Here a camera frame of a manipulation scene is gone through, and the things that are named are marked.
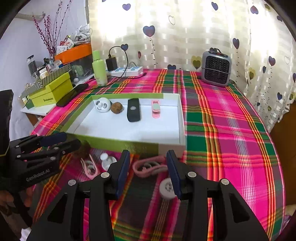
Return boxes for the grey mini heater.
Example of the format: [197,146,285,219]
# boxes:
[201,48,232,87]

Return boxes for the white grey round hook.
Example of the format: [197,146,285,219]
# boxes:
[100,153,117,171]

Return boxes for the chevron pattern box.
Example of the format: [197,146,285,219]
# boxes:
[21,64,71,98]

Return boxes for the pink earhook clip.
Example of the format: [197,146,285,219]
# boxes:
[80,154,99,180]

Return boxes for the green white cardboard tray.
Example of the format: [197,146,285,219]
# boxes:
[61,93,186,158]

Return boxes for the white round jar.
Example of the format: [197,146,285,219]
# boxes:
[159,178,177,200]

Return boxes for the plaid bedspread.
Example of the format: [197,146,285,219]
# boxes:
[33,69,285,240]

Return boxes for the dried flower branches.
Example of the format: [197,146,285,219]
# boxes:
[32,0,72,58]

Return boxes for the black smartphone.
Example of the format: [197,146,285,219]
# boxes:
[56,83,89,108]

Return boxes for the green lotion bottle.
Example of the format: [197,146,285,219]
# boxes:
[92,50,107,86]

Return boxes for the pink loop clip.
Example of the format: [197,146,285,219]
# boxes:
[132,156,168,178]

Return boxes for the white panda case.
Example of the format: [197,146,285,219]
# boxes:
[95,97,111,113]

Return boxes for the black charger cable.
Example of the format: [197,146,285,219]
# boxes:
[85,45,148,92]

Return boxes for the black rectangular device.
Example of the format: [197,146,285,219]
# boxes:
[127,98,140,123]

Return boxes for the lime green shoebox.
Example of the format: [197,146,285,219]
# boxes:
[29,72,73,107]

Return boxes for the brown walnut in tray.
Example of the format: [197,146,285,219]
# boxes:
[110,102,123,114]

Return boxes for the pink green clip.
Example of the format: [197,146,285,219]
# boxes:
[152,100,161,118]

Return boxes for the black charger plug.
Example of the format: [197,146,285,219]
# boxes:
[106,57,118,71]

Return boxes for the heart pattern curtain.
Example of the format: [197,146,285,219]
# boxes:
[88,0,295,131]

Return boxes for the orange lidded storage box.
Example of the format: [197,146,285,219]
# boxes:
[55,43,92,65]

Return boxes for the white power strip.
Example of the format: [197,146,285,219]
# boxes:
[106,66,144,77]

